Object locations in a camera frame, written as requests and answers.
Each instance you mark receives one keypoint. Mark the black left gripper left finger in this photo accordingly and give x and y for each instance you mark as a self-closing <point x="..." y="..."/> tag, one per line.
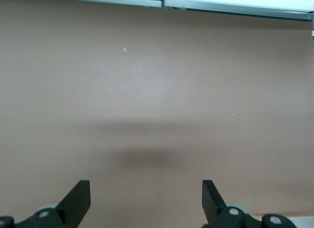
<point x="78" y="203"/>

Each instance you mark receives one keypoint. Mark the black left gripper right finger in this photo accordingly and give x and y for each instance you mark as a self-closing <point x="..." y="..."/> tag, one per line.
<point x="213" y="203"/>

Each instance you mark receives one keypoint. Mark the brown table mat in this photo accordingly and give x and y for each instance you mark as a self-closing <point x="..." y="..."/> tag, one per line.
<point x="147" y="78"/>

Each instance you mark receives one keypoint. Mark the aluminium table frame rail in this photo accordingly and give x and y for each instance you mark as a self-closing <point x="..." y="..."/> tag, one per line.
<point x="73" y="0"/>
<point x="233" y="9"/>

